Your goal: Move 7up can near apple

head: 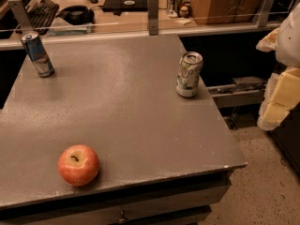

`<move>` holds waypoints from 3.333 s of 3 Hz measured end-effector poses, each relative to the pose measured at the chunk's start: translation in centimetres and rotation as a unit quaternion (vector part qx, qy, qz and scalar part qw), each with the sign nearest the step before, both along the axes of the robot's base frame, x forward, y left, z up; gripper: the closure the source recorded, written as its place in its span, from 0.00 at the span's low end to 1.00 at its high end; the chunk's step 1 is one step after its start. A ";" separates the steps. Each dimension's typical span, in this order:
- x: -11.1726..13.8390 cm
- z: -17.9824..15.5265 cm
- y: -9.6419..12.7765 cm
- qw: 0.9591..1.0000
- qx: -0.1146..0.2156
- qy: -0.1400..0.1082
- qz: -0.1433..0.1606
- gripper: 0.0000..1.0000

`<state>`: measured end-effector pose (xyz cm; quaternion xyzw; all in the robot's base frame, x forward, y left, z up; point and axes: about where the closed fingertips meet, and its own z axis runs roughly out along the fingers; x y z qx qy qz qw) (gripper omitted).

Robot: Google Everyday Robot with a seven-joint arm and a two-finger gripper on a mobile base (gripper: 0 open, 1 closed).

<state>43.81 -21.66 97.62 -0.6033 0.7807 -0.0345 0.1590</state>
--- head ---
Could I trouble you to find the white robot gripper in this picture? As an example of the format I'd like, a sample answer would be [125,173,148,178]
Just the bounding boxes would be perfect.
[256,3,300,131]

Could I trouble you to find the green white 7up can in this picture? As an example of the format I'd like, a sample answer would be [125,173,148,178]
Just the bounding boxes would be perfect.
[176,52,203,98]

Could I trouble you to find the red apple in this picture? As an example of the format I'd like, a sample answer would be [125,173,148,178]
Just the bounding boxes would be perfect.
[58,144,99,187]

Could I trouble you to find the blue silver energy drink can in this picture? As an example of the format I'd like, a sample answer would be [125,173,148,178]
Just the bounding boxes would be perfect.
[20,31,54,78]

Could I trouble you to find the brown cardboard box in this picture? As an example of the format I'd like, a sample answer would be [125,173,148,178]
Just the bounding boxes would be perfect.
[190,0,263,25]

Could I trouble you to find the cans on back desk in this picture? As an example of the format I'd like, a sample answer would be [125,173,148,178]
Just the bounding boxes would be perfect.
[166,0,189,18]

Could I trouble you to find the black laptop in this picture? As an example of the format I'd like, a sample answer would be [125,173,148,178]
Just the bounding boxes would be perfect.
[102,0,148,12]

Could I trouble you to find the black headphones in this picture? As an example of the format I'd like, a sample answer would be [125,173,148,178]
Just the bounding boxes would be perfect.
[58,6,95,25]

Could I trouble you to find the black keyboard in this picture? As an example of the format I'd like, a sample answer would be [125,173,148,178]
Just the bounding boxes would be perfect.
[28,0,59,35]

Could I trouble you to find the grey metal rail shelf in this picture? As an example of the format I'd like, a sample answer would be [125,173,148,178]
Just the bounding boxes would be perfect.
[208,76,267,108]

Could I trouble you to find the grey metal bracket right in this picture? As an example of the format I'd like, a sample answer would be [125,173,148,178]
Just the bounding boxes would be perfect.
[255,0,275,27]

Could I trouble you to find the grey metal bracket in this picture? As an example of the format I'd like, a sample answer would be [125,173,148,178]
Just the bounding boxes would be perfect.
[255,0,275,27]
[8,0,34,32]
[147,0,158,36]

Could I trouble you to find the grey metal bracket middle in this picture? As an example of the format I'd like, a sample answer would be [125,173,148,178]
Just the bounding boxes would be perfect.
[147,0,158,36]

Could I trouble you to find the grey drawer front with handle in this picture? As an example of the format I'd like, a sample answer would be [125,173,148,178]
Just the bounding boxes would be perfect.
[1,180,231,225]

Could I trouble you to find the grey metal bracket left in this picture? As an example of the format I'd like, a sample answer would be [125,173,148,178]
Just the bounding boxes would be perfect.
[8,0,34,32]

